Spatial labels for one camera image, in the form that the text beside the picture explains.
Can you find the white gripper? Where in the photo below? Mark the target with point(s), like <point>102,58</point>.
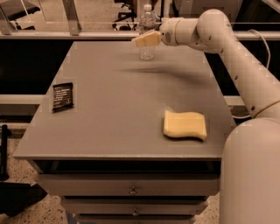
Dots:
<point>167,31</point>

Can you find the clear plastic water bottle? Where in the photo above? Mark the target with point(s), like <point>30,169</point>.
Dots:
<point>147,23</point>

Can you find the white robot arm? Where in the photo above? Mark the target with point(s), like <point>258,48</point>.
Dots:
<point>250,164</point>

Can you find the yellow sponge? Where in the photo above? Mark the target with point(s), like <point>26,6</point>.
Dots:
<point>187,124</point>

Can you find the black office chair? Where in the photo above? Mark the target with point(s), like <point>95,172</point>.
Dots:
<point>125,14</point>

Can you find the metal railing with brackets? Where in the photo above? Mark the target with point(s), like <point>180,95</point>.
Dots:
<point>69,19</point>

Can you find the grey drawer cabinet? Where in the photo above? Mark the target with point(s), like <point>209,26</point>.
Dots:
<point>113,137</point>

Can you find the black snack packet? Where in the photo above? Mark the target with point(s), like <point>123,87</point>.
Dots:
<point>62,96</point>

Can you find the top drawer knob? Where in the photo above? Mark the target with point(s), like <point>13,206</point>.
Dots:
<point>133,191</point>

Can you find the drawer knob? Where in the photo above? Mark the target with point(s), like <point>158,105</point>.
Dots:
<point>133,191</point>
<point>135,213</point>

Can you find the black stand at left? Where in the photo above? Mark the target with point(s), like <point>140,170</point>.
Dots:
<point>5,133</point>

